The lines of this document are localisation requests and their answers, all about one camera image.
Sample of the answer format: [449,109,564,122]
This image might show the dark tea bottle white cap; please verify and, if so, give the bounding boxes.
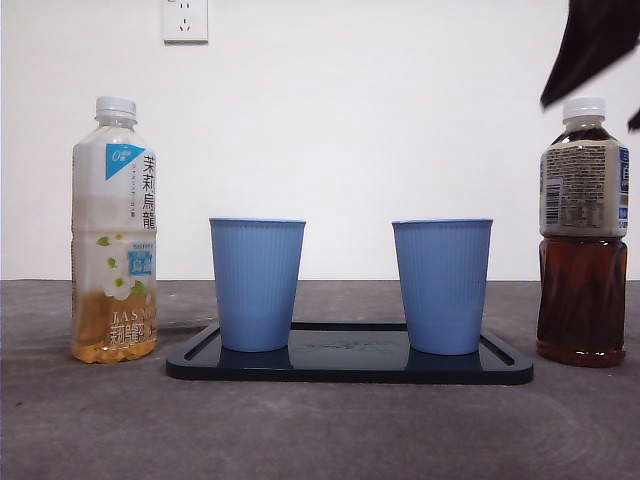
[534,96,630,369]

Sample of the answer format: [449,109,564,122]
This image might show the jasmine tea bottle white cap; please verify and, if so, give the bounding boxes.
[71,95,160,365]

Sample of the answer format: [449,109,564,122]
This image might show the blue ribbed cup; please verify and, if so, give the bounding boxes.
[391,217,495,356]
[207,216,307,353]

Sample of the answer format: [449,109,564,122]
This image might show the dark blue rectangular tray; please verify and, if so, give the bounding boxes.
[164,321,535,386]

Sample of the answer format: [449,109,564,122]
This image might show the white wall socket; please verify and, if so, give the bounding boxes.
[162,0,209,43]

